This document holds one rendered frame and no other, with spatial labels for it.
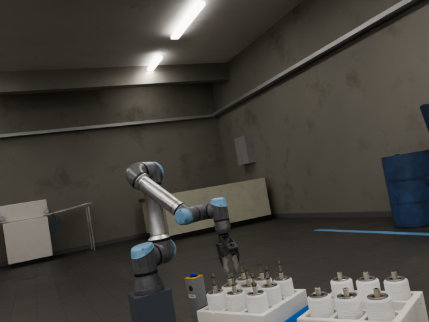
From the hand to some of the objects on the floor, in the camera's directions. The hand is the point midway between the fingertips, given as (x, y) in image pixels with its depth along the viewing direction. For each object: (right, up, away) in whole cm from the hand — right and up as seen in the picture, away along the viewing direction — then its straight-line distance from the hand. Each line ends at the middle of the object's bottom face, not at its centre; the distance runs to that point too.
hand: (232, 272), depth 198 cm
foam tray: (+13, -33, +8) cm, 37 cm away
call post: (-14, -39, +20) cm, 46 cm away
